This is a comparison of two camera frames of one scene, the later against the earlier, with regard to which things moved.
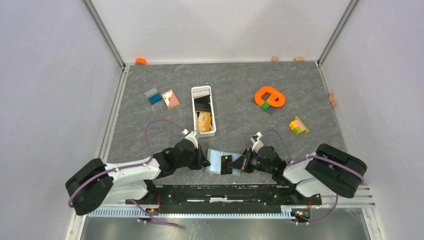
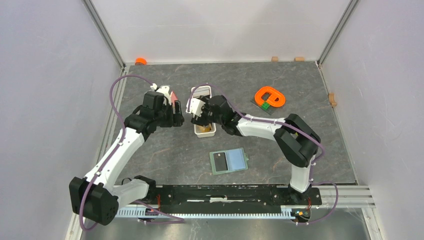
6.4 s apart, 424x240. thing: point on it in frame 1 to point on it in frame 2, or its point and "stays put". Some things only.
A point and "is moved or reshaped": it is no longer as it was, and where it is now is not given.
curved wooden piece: [331, 98] stays put
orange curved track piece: [276, 99] stays put
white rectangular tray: [203, 113] stays put
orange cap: [140, 61] stays put
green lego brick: [265, 105] stays put
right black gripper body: [250, 162] to [207, 116]
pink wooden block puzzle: [171, 99] stays put
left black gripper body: [195, 159] to [165, 118]
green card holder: [214, 157] is moved or reshaped
